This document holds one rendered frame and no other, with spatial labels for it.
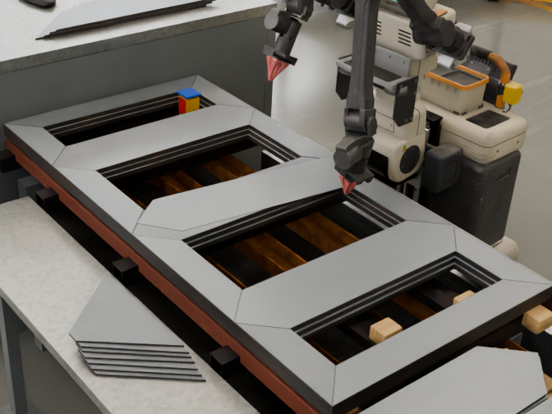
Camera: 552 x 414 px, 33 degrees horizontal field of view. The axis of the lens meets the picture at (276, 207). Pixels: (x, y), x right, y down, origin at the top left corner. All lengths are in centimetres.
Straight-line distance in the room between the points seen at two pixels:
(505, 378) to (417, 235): 56
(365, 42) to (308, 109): 272
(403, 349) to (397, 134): 116
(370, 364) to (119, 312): 63
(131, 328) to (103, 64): 121
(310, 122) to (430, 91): 174
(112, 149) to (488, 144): 126
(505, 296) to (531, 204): 222
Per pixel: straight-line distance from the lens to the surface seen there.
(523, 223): 434
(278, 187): 264
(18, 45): 311
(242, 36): 347
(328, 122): 503
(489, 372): 209
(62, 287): 243
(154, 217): 249
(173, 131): 294
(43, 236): 264
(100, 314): 226
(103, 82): 319
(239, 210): 252
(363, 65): 247
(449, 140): 330
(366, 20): 247
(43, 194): 278
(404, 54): 299
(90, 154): 281
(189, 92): 314
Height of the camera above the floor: 217
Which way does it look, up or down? 31 degrees down
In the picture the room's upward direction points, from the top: 3 degrees clockwise
